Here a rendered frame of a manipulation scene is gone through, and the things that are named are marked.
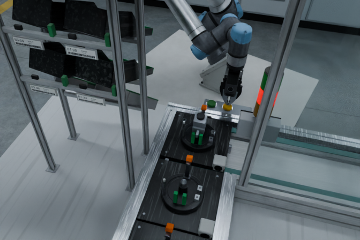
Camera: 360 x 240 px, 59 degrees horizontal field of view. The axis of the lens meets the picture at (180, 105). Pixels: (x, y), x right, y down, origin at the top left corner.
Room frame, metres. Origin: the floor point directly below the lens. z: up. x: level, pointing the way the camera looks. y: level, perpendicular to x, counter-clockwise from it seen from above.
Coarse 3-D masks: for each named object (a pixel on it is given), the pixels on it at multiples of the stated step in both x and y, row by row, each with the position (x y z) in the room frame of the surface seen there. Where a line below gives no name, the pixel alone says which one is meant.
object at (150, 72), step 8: (104, 56) 0.89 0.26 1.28; (80, 64) 0.76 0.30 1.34; (88, 64) 0.75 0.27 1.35; (96, 64) 0.75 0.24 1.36; (104, 64) 0.74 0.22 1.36; (112, 64) 0.73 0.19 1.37; (128, 64) 0.80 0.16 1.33; (136, 64) 0.84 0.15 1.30; (80, 72) 0.75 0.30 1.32; (88, 72) 0.74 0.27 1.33; (96, 72) 0.74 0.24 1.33; (104, 72) 0.73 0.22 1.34; (112, 72) 0.72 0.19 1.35; (128, 72) 0.79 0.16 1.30; (136, 72) 0.84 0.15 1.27; (152, 72) 0.94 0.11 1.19; (88, 80) 0.73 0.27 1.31; (96, 80) 0.73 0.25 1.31; (104, 80) 0.72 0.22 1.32; (112, 80) 0.72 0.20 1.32; (128, 80) 0.79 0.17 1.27
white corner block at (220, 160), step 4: (216, 156) 0.73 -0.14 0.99; (220, 156) 0.73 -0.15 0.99; (224, 156) 0.73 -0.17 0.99; (216, 160) 0.71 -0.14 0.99; (220, 160) 0.71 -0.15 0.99; (224, 160) 0.71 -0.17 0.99; (212, 164) 0.70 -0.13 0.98; (216, 164) 0.70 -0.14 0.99; (220, 164) 0.69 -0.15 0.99; (224, 164) 0.70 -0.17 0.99; (216, 168) 0.69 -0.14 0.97; (220, 168) 0.69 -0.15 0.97; (224, 168) 0.69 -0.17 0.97
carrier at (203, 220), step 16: (160, 160) 0.71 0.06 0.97; (160, 176) 0.65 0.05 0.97; (176, 176) 0.64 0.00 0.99; (192, 176) 0.64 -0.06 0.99; (208, 176) 0.66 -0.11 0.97; (160, 192) 0.58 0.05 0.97; (176, 192) 0.54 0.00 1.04; (192, 192) 0.58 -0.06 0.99; (208, 192) 0.59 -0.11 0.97; (144, 208) 0.52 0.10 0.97; (160, 208) 0.53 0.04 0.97; (176, 208) 0.52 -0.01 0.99; (192, 208) 0.52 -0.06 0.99; (208, 208) 0.53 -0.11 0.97; (160, 224) 0.47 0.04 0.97; (176, 224) 0.47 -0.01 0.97; (192, 224) 0.48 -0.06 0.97; (208, 224) 0.47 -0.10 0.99
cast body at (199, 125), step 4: (196, 112) 0.84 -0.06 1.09; (200, 112) 0.83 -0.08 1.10; (196, 116) 0.83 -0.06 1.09; (200, 116) 0.82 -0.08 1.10; (204, 116) 0.82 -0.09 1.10; (196, 120) 0.81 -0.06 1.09; (200, 120) 0.81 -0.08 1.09; (204, 120) 0.81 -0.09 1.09; (196, 124) 0.80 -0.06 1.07; (200, 124) 0.80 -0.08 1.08; (204, 124) 0.80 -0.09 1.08; (192, 128) 0.80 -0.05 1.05; (196, 128) 0.80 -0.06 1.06; (200, 128) 0.80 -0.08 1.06; (204, 128) 0.80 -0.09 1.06; (196, 132) 0.79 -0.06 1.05; (200, 132) 0.80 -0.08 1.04; (196, 136) 0.78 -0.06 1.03
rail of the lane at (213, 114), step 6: (168, 102) 1.04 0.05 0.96; (168, 108) 1.00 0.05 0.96; (174, 108) 1.00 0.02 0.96; (180, 108) 1.00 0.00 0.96; (186, 108) 1.01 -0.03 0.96; (192, 108) 1.01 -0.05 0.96; (198, 108) 1.01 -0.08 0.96; (192, 114) 0.97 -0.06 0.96; (210, 114) 0.98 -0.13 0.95; (216, 114) 0.98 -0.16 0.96; (222, 114) 0.98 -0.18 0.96; (228, 114) 0.98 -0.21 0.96; (222, 120) 0.95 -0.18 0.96; (228, 120) 0.95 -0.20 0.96; (234, 120) 0.95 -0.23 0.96; (234, 126) 0.94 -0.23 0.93
